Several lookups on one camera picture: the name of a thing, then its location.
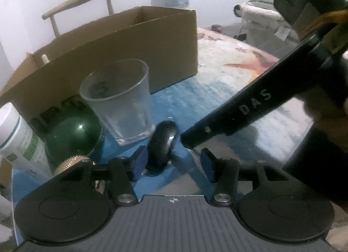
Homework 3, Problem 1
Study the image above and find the brown cardboard box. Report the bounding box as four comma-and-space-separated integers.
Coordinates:
0, 6, 198, 133

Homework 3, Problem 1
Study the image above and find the white bottle with green label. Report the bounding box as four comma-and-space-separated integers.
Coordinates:
0, 102, 54, 180

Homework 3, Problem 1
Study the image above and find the black oval case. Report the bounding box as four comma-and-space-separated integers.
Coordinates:
146, 121, 180, 171

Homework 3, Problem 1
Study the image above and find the beach print table mat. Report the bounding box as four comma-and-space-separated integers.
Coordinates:
11, 27, 318, 240

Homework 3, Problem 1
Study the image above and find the clear glass cup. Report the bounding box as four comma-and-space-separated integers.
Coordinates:
79, 58, 156, 145

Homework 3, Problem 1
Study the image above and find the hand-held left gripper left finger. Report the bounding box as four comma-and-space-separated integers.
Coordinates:
41, 145, 149, 207

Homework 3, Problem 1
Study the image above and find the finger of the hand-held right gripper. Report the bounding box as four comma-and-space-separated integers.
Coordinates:
181, 112, 228, 150

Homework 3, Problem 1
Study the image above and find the wooden chair with black seat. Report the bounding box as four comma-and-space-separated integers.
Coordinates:
42, 0, 117, 38

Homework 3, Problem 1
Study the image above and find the sofa with white cover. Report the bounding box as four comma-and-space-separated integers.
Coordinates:
233, 0, 300, 42

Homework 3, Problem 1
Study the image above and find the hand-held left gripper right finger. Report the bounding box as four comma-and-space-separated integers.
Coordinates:
201, 148, 291, 207

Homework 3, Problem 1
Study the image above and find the black jar with gold lid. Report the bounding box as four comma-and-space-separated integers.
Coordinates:
54, 155, 105, 193

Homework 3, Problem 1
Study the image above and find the dark green round jar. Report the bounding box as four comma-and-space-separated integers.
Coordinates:
43, 117, 103, 166

